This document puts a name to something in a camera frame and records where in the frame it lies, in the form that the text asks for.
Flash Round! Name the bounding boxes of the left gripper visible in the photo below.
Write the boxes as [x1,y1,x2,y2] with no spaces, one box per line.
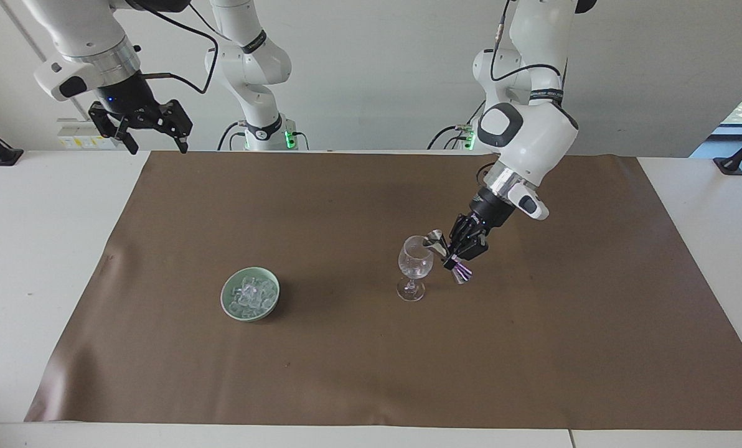
[443,186,517,271]

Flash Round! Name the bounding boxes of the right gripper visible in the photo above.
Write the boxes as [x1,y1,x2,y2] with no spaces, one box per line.
[88,70,194,156]

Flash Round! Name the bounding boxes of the clear wine glass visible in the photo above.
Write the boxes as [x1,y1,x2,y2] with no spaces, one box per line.
[397,235,436,303]

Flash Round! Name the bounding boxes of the clear ice cubes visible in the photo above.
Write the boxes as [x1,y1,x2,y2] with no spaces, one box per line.
[229,278,278,314]

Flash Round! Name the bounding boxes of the white power strip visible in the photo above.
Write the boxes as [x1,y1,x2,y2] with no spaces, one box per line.
[56,118,124,151]

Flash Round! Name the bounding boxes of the pale green bowl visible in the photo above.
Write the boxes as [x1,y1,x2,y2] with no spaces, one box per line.
[220,266,281,323]

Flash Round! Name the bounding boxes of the black cable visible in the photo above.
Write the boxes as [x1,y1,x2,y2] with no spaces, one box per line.
[426,100,487,151]
[489,0,566,83]
[216,121,247,152]
[126,0,220,95]

